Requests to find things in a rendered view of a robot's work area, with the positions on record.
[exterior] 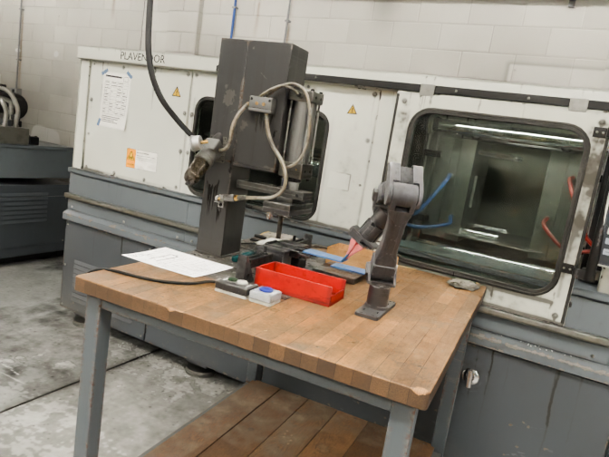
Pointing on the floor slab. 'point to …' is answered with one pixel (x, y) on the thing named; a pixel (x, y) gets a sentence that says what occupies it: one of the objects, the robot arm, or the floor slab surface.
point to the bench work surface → (291, 363)
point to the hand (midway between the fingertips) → (347, 256)
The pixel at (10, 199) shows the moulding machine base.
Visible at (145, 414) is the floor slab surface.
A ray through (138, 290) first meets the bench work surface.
